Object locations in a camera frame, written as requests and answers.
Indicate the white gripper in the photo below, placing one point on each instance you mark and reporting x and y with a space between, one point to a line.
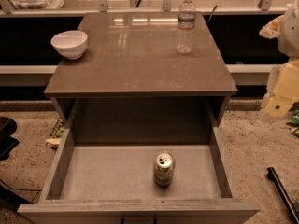
290 36

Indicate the green 7up soda can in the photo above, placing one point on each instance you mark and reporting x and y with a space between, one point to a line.
163 168

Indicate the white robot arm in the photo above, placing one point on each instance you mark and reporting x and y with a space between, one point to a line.
285 29

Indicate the open grey top drawer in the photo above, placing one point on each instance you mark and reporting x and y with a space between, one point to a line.
99 184

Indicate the grey cabinet with counter top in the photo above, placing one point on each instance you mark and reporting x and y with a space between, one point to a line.
132 87

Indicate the green snack bags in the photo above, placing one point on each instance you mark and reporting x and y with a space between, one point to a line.
294 122

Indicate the black pole on floor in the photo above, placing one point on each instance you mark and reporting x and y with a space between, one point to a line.
292 207

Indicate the clear plastic water bottle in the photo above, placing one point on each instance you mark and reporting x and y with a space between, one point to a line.
186 26

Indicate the white ceramic bowl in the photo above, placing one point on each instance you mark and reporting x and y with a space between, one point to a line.
70 44

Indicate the black object at left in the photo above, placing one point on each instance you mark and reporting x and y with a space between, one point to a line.
7 128

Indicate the black drawer handle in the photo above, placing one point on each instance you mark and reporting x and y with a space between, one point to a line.
139 220

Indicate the wire basket with snacks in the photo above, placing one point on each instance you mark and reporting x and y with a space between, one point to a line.
56 135

